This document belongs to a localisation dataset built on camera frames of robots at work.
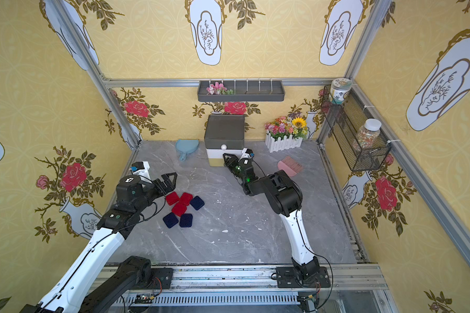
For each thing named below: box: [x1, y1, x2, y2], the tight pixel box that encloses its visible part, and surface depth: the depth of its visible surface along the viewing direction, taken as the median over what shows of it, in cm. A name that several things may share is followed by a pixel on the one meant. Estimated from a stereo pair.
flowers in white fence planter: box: [265, 116, 311, 154], surface depth 108 cm
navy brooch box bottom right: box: [179, 213, 194, 228], surface depth 90 cm
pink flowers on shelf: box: [206, 81, 234, 96], surface depth 89 cm
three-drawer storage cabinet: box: [204, 114, 245, 167], surface depth 100 cm
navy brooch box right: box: [189, 195, 205, 211], surface depth 95 cm
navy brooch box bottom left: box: [162, 211, 179, 229], surface depth 90 cm
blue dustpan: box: [175, 139, 200, 162], surface depth 123 cm
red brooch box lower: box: [171, 201, 187, 218], surface depth 94 cm
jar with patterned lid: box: [329, 77, 354, 105], surface depth 87 cm
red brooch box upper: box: [178, 191, 193, 207], surface depth 98 cm
